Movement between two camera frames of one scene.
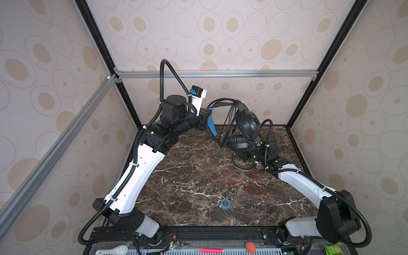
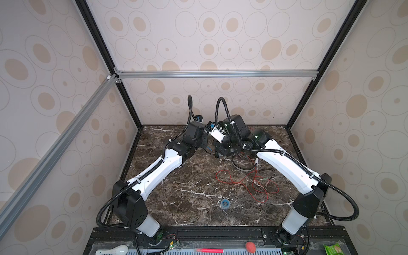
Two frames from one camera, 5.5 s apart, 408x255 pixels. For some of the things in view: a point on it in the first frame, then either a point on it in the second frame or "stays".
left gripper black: [203, 118] → [207, 141]
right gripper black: [244, 154] → [221, 150]
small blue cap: [225, 203] stays
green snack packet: [335, 249] stays
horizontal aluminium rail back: [221, 74] stays
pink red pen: [210, 251] stays
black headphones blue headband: [247, 125] → [202, 133]
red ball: [251, 247] stays
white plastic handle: [120, 250] stays
